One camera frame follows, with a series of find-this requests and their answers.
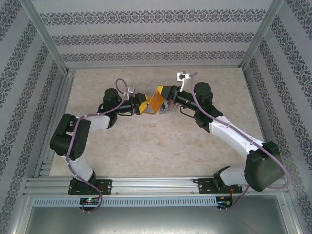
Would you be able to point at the orange card holder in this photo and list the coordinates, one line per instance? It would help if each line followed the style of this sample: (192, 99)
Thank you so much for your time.
(156, 103)

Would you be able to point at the blue credit card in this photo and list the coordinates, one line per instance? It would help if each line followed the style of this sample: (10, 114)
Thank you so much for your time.
(162, 111)

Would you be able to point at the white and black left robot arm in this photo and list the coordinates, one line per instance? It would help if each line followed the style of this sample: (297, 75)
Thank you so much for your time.
(97, 122)

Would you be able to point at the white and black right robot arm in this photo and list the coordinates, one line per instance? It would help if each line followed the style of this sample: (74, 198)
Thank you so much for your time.
(231, 134)

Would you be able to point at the small controller circuit board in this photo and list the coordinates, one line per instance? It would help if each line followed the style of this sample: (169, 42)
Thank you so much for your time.
(224, 202)
(90, 201)

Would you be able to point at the grey sheet metal panel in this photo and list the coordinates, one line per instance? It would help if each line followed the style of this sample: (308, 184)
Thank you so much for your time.
(156, 219)

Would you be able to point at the thin aluminium frame bar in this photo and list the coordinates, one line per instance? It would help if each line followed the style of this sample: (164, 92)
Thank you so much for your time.
(156, 67)

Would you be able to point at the grooved aluminium side rail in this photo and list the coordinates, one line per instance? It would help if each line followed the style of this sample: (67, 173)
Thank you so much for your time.
(64, 97)

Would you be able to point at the aluminium mounting rail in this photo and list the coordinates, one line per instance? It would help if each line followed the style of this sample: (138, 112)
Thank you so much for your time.
(153, 185)

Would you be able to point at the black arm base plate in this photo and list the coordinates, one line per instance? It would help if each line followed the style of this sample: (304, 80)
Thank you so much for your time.
(107, 186)
(203, 186)

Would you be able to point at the aluminium frame post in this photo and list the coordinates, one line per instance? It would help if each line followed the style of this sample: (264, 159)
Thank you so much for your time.
(45, 34)
(261, 34)

